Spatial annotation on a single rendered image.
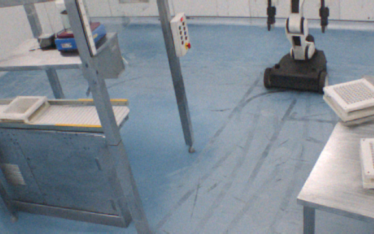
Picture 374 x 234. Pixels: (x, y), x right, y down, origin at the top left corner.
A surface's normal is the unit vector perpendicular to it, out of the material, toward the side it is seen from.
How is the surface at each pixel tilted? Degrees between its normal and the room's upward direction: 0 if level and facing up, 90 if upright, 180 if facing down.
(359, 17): 90
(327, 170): 0
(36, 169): 90
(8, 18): 90
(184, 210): 0
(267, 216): 0
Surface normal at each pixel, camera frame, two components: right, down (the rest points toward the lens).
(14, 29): 0.87, 0.11
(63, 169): -0.29, 0.54
